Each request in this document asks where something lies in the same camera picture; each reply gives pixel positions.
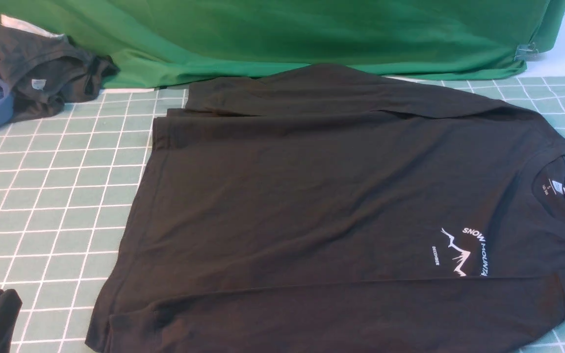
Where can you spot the dark gray long-sleeve top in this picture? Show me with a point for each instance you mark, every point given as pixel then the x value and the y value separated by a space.
pixel 328 210

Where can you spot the green checkered tablecloth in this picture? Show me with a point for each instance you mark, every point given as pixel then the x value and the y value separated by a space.
pixel 67 185

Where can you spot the dark gray crumpled shirt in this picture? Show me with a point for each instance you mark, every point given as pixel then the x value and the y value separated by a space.
pixel 46 73

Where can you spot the green backdrop cloth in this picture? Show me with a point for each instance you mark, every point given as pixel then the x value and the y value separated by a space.
pixel 169 42

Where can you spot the metal binder clip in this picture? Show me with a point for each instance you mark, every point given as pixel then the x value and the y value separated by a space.
pixel 526 52

